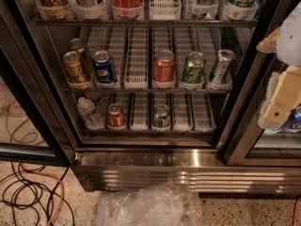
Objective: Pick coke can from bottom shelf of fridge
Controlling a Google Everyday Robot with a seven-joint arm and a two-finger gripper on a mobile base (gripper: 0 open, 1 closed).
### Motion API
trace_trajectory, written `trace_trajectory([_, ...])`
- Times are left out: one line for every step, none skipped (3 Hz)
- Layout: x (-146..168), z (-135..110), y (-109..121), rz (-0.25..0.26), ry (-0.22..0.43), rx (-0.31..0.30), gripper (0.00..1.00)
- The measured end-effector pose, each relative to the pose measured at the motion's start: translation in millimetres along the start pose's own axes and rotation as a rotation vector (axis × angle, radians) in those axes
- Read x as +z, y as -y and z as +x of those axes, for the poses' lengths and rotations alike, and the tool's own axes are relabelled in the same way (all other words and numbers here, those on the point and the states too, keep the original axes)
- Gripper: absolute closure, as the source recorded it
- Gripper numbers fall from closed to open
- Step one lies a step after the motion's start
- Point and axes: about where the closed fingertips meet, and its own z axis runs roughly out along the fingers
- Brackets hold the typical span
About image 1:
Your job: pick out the red coke can bottom shelf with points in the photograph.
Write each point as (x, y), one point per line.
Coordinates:
(115, 117)

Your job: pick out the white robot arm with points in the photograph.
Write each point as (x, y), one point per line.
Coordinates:
(289, 40)

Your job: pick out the blue can behind right door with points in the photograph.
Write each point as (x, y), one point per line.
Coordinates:
(293, 123)

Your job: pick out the slim silver can middle shelf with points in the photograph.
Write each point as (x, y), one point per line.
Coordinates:
(224, 58)

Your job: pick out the green can middle shelf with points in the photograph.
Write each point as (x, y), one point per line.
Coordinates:
(193, 68)

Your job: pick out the red can middle shelf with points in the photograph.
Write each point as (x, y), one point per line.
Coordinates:
(164, 66)

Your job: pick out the green can bottom shelf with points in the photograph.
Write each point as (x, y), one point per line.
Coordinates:
(160, 117)

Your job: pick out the stainless steel glass-door fridge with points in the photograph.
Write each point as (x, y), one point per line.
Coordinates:
(213, 144)

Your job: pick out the blue pepsi can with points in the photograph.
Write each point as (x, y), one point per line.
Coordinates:
(104, 67)

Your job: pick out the gold can front middle shelf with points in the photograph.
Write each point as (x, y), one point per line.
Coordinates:
(74, 67)

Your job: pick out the gold can rear middle shelf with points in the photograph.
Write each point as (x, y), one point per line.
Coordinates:
(77, 44)

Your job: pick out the open glass fridge door left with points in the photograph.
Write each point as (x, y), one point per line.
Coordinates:
(22, 75)

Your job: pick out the clear plastic bin with wrap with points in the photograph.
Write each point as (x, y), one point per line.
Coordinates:
(160, 205)

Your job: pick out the clear water bottle rear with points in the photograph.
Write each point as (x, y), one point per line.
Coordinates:
(94, 96)

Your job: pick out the clear water bottle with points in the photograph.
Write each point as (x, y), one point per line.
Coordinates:
(94, 96)
(89, 113)

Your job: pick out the clear water bottle front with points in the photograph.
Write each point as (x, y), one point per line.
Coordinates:
(89, 113)

